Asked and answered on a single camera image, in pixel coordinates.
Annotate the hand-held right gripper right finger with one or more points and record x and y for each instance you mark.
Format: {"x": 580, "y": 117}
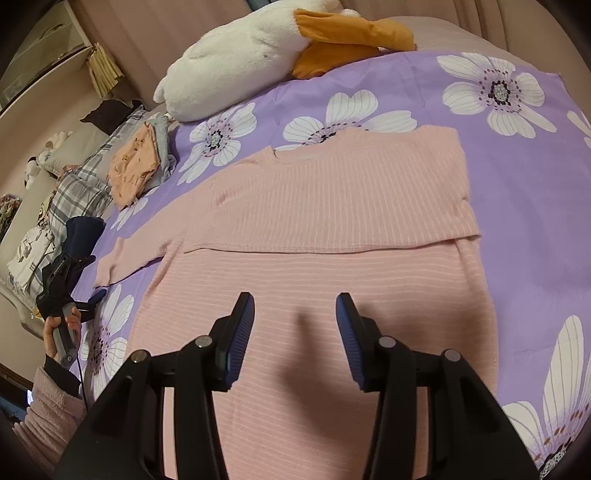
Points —
{"x": 348, "y": 341}

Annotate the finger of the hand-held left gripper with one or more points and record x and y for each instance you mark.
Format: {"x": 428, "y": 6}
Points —
{"x": 90, "y": 307}
{"x": 78, "y": 265}

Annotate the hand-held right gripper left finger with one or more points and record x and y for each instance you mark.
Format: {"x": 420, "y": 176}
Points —
{"x": 242, "y": 332}

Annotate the pink striped sweater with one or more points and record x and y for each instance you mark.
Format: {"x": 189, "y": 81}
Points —
{"x": 323, "y": 207}

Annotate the person's left forearm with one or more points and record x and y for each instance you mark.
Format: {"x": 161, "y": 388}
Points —
{"x": 46, "y": 415}

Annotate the person's left hand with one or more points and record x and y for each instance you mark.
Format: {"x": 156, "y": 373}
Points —
{"x": 50, "y": 339}

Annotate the navy blue cloth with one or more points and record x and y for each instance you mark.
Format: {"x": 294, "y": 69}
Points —
{"x": 83, "y": 233}

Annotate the cartoon print pillow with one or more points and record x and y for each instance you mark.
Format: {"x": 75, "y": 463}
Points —
{"x": 32, "y": 244}

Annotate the grey plaid blanket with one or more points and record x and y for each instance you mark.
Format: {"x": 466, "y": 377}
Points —
{"x": 78, "y": 189}

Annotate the colourful floral cloth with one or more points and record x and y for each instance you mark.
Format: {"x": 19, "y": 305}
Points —
{"x": 9, "y": 214}

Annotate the orange printed folded garment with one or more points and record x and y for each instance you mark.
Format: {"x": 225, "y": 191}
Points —
{"x": 131, "y": 170}

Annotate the small plush toys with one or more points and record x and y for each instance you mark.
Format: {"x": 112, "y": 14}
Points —
{"x": 44, "y": 154}

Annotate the grey pillow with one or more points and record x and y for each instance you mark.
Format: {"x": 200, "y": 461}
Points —
{"x": 74, "y": 147}

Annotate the grey folded garment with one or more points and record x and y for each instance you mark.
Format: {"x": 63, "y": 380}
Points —
{"x": 161, "y": 134}

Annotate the dark brown cloth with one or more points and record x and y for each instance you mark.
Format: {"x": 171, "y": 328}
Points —
{"x": 111, "y": 110}

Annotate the yellow fringed cloth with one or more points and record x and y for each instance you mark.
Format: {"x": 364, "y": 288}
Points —
{"x": 105, "y": 69}

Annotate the purple floral bed sheet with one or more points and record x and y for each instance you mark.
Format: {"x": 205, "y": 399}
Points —
{"x": 508, "y": 207}

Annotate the white cabinet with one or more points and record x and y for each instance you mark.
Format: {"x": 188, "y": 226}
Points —
{"x": 37, "y": 41}

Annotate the white goose plush toy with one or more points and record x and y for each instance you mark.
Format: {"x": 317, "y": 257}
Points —
{"x": 221, "y": 60}

